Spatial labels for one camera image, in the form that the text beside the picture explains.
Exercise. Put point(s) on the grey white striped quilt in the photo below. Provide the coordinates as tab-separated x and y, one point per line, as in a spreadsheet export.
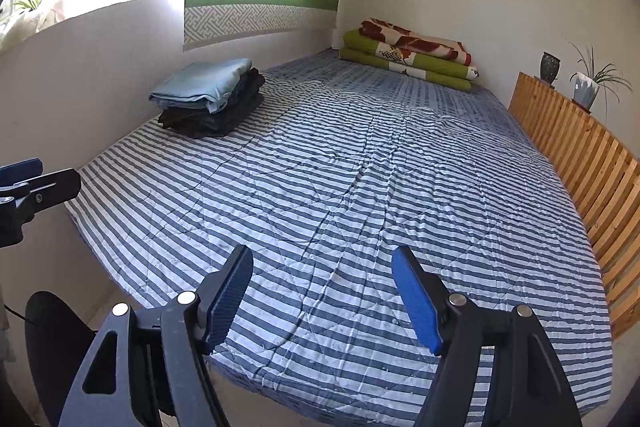
350	157

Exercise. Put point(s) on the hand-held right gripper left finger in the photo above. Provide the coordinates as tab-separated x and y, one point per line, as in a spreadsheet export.
227	307

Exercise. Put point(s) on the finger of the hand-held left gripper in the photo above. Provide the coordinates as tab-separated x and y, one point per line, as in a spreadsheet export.
22	169
55	187

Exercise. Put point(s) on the wooden slatted bed rail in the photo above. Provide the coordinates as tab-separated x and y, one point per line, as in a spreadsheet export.
575	142

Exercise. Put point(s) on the green floral folded blanket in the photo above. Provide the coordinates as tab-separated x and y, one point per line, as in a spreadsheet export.
365	43

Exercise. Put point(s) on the light blue denim pants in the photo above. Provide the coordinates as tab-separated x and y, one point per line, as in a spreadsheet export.
200	82

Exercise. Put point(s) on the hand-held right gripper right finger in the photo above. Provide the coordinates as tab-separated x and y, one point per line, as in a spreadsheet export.
417	302

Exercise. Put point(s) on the dark ceramic vase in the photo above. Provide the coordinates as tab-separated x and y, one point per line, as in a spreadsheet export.
550	67

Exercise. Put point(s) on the windowsill plant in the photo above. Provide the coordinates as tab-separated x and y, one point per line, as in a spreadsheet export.
30	4

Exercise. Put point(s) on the stack of black folded pants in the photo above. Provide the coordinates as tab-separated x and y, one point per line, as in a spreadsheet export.
220	117

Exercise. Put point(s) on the potted plant in white pot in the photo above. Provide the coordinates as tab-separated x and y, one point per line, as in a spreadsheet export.
585	89

